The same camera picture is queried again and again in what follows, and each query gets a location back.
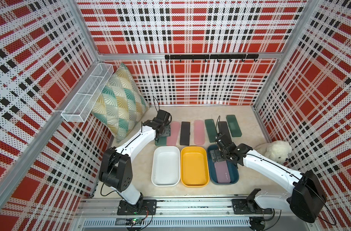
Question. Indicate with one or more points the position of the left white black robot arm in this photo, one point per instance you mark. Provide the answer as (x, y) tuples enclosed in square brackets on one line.
[(116, 166)]

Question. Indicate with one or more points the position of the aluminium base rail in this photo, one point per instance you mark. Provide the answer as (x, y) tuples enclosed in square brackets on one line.
[(204, 206)]

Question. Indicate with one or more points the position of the black pencil case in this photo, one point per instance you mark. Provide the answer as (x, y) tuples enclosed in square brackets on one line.
[(185, 133), (223, 129)]

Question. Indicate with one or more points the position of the white storage tray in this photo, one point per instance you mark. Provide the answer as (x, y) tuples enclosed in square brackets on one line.
[(166, 166)]

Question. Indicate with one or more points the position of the black hook rail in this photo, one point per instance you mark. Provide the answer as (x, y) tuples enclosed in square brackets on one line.
[(212, 57)]

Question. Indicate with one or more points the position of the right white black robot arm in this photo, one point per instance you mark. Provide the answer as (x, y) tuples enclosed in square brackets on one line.
[(304, 195)]

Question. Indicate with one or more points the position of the black pencil case right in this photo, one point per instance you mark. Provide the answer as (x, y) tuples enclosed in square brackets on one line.
[(223, 129)]

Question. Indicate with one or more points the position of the white plush seal toy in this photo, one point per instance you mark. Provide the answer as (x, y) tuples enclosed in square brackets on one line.
[(277, 151)]

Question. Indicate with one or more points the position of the teal storage tray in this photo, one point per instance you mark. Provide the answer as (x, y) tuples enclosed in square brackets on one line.
[(233, 170)]

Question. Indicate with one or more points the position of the pink pencil case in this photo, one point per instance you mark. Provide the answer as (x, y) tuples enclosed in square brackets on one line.
[(222, 172), (175, 130), (199, 132)]

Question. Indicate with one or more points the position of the yellow storage tray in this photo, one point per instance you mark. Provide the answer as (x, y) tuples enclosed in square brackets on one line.
[(194, 167)]

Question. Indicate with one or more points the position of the black pencil case middle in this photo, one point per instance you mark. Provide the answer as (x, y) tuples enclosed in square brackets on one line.
[(185, 133)]

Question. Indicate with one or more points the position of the white wire mesh shelf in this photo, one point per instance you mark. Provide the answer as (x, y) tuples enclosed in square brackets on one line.
[(80, 106)]

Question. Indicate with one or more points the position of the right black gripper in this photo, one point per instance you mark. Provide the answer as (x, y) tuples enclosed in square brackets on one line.
[(218, 158)]

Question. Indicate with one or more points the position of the patterned throw pillow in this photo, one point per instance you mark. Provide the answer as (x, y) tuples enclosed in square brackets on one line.
[(120, 105)]

